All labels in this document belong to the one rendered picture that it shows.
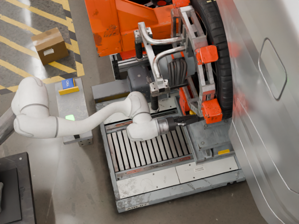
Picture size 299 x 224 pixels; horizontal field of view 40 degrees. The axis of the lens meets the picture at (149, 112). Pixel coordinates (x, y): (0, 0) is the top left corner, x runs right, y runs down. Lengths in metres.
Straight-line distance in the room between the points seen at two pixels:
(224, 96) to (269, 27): 0.65
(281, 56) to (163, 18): 1.39
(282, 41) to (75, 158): 1.90
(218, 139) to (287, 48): 1.43
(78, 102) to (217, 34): 1.04
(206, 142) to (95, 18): 1.00
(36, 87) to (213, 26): 0.86
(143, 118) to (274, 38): 1.02
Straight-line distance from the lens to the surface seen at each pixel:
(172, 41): 1.98
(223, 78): 1.83
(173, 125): 2.11
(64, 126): 1.93
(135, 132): 2.08
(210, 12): 1.88
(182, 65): 1.85
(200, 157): 2.60
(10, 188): 2.51
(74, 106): 2.49
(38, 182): 2.82
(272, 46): 1.30
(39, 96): 1.96
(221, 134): 2.60
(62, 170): 2.81
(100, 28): 2.40
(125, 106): 2.14
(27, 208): 2.45
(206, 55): 1.76
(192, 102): 2.21
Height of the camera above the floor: 2.50
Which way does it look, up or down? 59 degrees down
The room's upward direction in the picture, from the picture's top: 5 degrees counter-clockwise
